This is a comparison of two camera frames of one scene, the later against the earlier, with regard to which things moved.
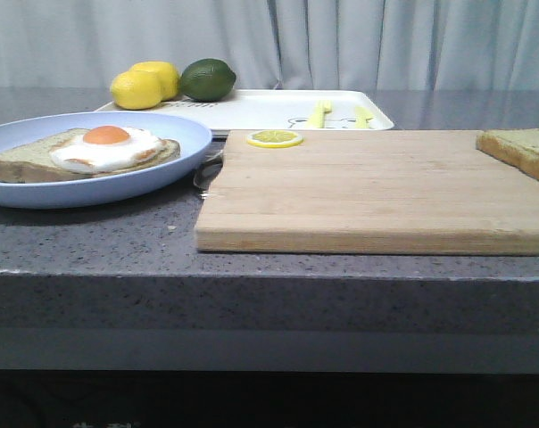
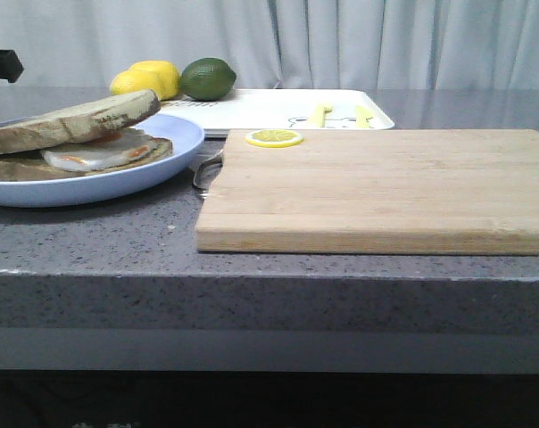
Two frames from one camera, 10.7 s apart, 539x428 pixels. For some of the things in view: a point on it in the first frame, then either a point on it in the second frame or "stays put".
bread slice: x=529 y=150 to x=80 y=123
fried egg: x=105 y=148 stays put
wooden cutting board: x=384 y=193 stays put
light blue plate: x=194 y=144 stays put
